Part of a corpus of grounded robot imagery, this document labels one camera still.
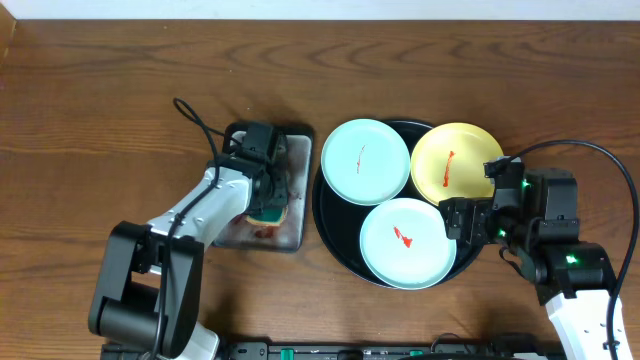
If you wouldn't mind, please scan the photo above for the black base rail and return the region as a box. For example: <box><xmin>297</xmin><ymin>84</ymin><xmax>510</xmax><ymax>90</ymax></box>
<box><xmin>99</xmin><ymin>340</ymin><xmax>566</xmax><ymax>360</ymax></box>

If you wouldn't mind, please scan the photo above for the green yellow sponge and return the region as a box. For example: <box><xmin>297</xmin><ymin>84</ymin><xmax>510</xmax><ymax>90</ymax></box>
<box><xmin>246</xmin><ymin>207</ymin><xmax>287</xmax><ymax>227</ymax></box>

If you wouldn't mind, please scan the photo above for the light blue plate red blob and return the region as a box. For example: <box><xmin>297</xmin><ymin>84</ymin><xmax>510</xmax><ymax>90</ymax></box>
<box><xmin>359</xmin><ymin>198</ymin><xmax>457</xmax><ymax>290</ymax></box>

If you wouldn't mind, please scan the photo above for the light blue streaked plate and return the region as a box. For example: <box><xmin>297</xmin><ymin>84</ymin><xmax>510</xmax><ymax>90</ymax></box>
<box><xmin>321</xmin><ymin>119</ymin><xmax>410</xmax><ymax>206</ymax></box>

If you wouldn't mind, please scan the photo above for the yellow plate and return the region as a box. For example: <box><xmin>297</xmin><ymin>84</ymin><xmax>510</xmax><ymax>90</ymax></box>
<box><xmin>410</xmin><ymin>123</ymin><xmax>503</xmax><ymax>205</ymax></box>

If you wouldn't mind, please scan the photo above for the black round serving tray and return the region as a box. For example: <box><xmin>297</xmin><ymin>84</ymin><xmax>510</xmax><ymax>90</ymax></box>
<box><xmin>312</xmin><ymin>117</ymin><xmax>484</xmax><ymax>288</ymax></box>

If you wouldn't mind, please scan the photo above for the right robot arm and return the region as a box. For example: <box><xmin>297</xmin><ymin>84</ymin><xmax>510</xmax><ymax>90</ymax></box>
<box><xmin>438</xmin><ymin>167</ymin><xmax>632</xmax><ymax>359</ymax></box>

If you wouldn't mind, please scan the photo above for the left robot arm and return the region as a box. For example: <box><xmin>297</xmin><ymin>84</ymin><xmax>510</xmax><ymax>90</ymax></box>
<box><xmin>88</xmin><ymin>145</ymin><xmax>291</xmax><ymax>359</ymax></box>

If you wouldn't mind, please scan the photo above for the black rectangular soapy tray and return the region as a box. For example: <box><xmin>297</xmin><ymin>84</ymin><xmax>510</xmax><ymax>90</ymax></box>
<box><xmin>213</xmin><ymin>123</ymin><xmax>314</xmax><ymax>252</ymax></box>

